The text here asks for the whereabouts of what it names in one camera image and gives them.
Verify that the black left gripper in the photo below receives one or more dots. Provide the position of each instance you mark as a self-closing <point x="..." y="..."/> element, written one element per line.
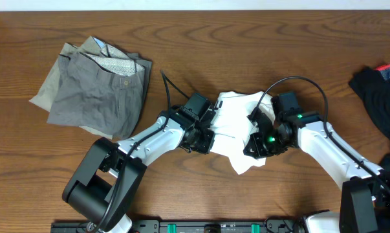
<point x="205" y="142"/>

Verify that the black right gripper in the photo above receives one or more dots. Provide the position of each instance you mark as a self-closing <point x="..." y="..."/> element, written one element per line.
<point x="259" y="152"/>

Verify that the white t-shirt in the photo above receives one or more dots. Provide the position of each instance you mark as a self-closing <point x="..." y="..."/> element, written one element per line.
<point x="232" y="128"/>

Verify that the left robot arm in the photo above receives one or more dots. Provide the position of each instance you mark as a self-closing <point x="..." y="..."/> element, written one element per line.
<point x="105" y="183"/>

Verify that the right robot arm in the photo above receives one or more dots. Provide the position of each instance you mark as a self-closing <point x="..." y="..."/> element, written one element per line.
<point x="365" y="186"/>

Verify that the grey folded shorts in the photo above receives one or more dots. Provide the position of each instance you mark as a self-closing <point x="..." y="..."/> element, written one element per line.
<point x="100" y="88"/>

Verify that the black garment with red trim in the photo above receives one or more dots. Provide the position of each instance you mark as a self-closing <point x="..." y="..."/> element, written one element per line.
<point x="372" y="86"/>

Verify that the beige folded garment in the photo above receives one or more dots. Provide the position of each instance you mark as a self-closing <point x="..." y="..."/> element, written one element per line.
<point x="48" y="91"/>

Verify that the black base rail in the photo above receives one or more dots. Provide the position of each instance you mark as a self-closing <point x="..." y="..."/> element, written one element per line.
<point x="268" y="225"/>

